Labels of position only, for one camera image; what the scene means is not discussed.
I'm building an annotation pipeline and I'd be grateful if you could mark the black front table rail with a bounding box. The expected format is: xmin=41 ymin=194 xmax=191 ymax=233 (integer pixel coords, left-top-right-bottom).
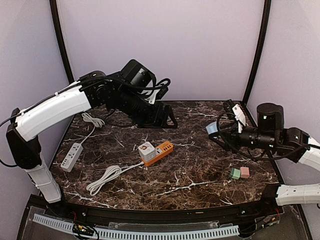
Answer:
xmin=27 ymin=189 xmax=286 ymax=226

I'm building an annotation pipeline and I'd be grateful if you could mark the blue plug adapter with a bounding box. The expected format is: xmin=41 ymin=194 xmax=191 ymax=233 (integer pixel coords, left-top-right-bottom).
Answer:
xmin=205 ymin=121 xmax=218 ymax=135

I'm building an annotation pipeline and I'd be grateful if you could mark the white cube socket adapter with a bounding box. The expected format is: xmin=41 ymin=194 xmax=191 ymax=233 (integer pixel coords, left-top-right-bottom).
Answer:
xmin=138 ymin=141 xmax=156 ymax=162

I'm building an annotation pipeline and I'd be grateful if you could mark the left black frame post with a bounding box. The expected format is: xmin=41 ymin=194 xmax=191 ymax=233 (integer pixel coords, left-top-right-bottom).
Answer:
xmin=49 ymin=0 xmax=75 ymax=84

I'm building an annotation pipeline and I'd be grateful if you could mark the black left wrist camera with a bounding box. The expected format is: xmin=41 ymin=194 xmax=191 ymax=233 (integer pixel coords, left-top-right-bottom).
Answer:
xmin=120 ymin=59 xmax=156 ymax=87

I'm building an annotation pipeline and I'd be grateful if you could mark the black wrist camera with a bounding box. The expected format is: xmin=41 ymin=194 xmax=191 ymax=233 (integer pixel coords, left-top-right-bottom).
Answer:
xmin=256 ymin=102 xmax=284 ymax=133
xmin=120 ymin=59 xmax=156 ymax=87

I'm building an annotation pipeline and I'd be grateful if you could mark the right black frame post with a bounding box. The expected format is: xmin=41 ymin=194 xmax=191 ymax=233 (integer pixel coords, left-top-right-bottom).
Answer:
xmin=242 ymin=0 xmax=272 ymax=105

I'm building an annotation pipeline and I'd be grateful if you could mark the white orange-strip cable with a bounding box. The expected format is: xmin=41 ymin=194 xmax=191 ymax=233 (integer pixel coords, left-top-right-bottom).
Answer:
xmin=85 ymin=161 xmax=146 ymax=196

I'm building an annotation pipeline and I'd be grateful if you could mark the white slotted cable duct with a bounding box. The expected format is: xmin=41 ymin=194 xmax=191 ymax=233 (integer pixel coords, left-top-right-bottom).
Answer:
xmin=32 ymin=213 xmax=240 ymax=240

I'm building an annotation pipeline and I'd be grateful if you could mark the green plug adapter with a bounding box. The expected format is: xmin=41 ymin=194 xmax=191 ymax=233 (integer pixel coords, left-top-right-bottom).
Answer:
xmin=229 ymin=168 xmax=241 ymax=180

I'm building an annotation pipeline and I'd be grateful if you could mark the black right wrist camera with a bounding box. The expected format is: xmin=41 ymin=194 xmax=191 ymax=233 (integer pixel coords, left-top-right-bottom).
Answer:
xmin=256 ymin=102 xmax=284 ymax=133

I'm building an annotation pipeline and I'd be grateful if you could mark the pink plug adapter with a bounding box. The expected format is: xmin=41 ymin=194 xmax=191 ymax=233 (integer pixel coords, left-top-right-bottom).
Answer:
xmin=240 ymin=167 xmax=250 ymax=179

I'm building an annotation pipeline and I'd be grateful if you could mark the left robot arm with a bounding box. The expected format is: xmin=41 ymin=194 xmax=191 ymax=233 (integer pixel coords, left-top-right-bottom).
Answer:
xmin=6 ymin=68 xmax=178 ymax=204

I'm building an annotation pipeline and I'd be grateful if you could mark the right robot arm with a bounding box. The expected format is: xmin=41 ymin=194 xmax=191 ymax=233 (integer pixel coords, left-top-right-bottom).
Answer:
xmin=206 ymin=122 xmax=320 ymax=206

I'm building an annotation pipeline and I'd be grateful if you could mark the white power strip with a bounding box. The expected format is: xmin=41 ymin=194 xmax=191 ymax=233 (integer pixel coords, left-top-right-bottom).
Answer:
xmin=60 ymin=143 xmax=83 ymax=173

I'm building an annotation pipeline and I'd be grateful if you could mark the black frame post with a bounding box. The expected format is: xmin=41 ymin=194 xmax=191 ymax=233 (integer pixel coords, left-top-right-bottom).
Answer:
xmin=49 ymin=0 xmax=75 ymax=84
xmin=242 ymin=0 xmax=272 ymax=105

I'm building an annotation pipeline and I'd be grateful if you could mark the white white-strip cable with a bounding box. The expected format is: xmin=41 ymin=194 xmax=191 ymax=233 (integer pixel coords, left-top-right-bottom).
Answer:
xmin=79 ymin=112 xmax=106 ymax=146

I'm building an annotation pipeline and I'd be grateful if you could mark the orange power strip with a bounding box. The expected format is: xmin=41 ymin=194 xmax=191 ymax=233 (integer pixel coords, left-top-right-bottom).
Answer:
xmin=140 ymin=141 xmax=174 ymax=167

